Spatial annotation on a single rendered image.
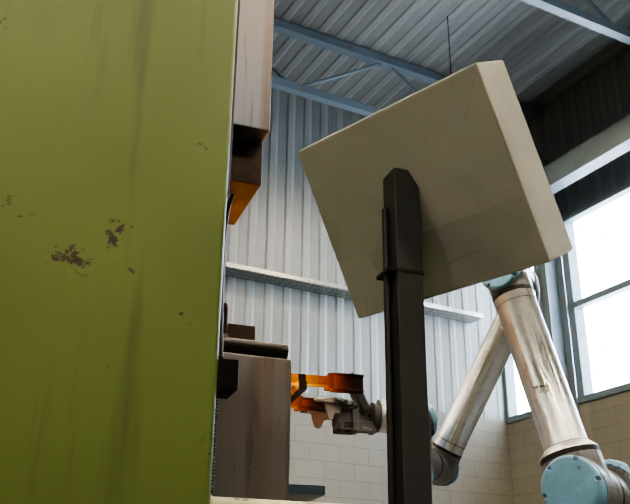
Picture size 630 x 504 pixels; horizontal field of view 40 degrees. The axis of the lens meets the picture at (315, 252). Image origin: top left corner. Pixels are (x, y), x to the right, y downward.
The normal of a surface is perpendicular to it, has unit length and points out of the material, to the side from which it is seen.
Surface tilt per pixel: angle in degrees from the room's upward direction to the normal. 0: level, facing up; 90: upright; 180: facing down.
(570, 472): 95
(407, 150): 120
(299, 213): 90
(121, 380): 90
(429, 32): 180
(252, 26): 90
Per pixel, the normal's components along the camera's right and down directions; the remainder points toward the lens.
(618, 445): -0.88, -0.19
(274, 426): 0.34, -0.36
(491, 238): -0.62, 0.22
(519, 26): -0.01, 0.92
